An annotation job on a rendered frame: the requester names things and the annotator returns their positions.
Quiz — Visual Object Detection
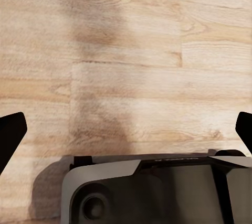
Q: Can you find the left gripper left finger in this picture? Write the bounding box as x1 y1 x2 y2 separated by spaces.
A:
0 112 27 174

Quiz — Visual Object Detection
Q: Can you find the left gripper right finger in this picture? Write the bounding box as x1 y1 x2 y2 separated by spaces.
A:
235 111 252 154

